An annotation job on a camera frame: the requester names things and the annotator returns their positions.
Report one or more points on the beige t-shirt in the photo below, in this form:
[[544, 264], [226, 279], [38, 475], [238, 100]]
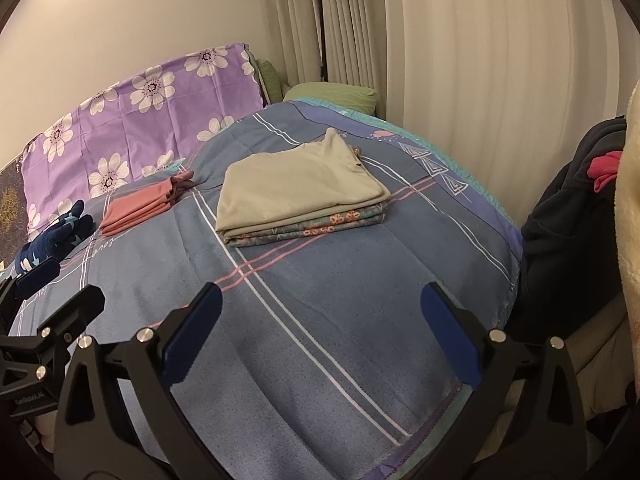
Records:
[[300, 185]]

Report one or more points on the folded pink cloth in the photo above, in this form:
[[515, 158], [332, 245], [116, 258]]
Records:
[[135, 210]]

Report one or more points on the person's left hand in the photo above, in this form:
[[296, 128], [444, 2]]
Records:
[[45, 430]]

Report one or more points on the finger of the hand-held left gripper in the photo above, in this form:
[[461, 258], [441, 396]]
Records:
[[65, 317], [40, 275]]

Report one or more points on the dark jacket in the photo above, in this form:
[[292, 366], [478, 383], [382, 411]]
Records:
[[565, 250]]

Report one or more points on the purple floral pillow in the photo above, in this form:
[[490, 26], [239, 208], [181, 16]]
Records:
[[125, 125]]

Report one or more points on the bright pink cloth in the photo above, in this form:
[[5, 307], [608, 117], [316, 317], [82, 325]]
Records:
[[605, 170]]

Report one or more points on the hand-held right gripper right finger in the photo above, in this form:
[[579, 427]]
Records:
[[452, 340]]

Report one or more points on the blue striped bed cover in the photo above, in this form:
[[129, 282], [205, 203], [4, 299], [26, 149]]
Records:
[[300, 310]]

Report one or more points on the navy star print blanket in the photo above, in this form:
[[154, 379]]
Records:
[[55, 237]]

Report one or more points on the green pillow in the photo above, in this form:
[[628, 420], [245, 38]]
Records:
[[330, 95]]

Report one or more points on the cream pleated curtain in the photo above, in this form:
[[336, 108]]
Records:
[[450, 60]]

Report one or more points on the black floor lamp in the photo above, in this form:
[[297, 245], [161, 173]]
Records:
[[320, 20]]

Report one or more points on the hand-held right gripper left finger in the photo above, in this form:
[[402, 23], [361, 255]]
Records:
[[192, 340]]

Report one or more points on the floral patterned garment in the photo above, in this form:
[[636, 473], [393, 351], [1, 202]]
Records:
[[320, 230]]

